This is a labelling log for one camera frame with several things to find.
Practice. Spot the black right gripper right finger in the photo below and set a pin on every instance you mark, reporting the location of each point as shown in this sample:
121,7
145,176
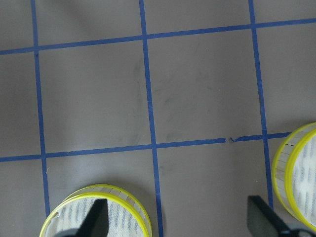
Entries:
262,221

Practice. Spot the yellow rimmed steamer basket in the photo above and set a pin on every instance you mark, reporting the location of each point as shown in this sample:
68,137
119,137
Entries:
294,174
127,216

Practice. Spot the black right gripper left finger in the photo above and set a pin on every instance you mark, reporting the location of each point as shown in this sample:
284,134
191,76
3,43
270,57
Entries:
96,223

